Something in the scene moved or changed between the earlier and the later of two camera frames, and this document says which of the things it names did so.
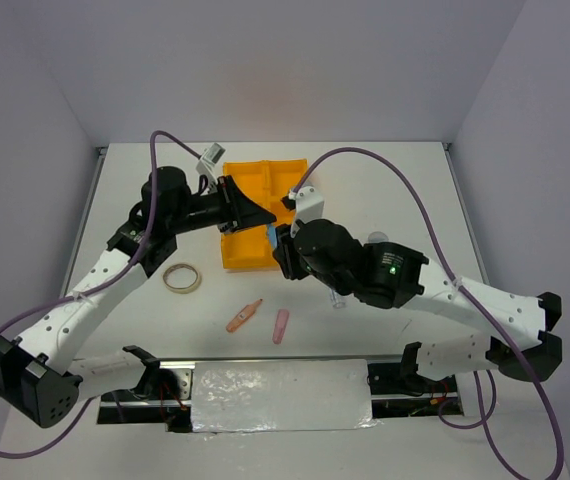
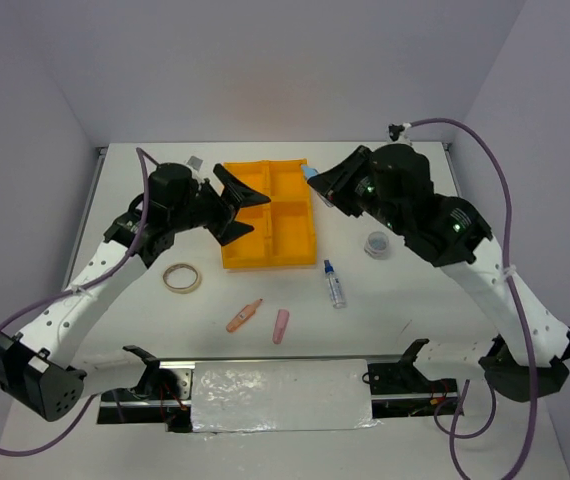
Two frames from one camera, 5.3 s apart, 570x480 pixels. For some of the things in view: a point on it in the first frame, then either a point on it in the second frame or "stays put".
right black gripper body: [292, 263] to [380, 209]
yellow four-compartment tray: [268, 182] stays put
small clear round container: [377, 237] stays put
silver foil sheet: [286, 395] stays put
